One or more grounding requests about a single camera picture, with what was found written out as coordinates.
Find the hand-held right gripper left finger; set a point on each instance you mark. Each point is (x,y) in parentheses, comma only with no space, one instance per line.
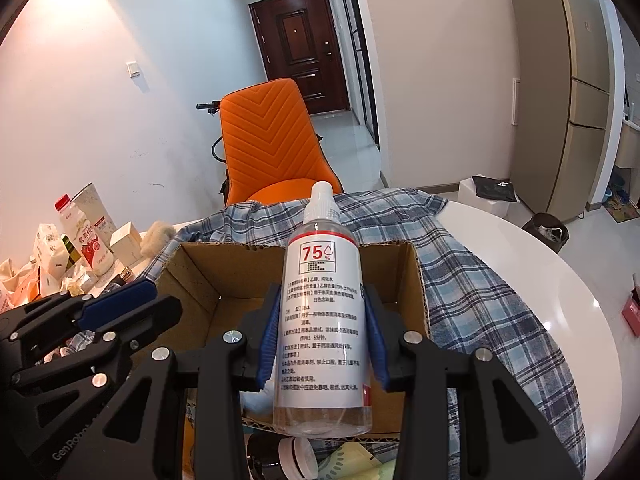
(266,332)

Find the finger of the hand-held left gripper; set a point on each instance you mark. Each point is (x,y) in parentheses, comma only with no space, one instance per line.
(150,312)
(120,301)

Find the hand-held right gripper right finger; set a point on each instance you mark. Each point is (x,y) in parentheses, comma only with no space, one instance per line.
(378,347)

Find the clear spray bottle white label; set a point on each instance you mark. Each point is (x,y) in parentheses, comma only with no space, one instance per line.
(320,305)

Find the brown cardboard box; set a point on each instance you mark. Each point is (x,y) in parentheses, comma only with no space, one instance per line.
(220,280)

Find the milk bottle red cap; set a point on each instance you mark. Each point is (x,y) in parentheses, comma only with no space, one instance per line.
(94,252)

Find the small cream box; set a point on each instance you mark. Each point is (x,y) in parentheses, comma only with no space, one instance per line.
(127,242)

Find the beige fluffy ball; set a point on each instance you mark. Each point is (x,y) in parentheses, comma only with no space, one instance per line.
(157,240)

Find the pile of snack packets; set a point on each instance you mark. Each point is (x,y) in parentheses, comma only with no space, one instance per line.
(45,265)

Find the tall white drink carton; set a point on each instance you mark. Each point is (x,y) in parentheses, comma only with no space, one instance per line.
(98,205)

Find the blue plaid cloth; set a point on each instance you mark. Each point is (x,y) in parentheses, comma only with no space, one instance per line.
(475,305)

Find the yellow green packet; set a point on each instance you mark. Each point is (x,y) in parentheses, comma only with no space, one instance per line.
(350,462)

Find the white round jar lid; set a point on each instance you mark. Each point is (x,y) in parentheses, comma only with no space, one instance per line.
(300,460)

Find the white box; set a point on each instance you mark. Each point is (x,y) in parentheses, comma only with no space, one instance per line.
(487,210)

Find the brown waste bin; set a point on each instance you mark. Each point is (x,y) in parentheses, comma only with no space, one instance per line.
(542,235)

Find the orange padded chair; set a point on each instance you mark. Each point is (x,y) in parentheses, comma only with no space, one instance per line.
(267,130)

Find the black scooter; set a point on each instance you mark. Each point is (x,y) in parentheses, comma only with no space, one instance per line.
(207,106)

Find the red box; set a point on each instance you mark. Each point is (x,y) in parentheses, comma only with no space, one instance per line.
(632,312)

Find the patterned doormat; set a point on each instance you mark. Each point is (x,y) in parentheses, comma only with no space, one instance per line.
(622,210)

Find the dark brown entrance door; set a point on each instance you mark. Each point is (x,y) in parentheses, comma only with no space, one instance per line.
(300,45)

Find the black framed glass door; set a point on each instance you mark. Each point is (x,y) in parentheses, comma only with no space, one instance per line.
(357,50)

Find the champagne refrigerator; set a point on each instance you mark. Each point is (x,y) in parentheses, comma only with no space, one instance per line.
(560,110)

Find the white wall switch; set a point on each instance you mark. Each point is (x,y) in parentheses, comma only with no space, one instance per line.
(134,69)

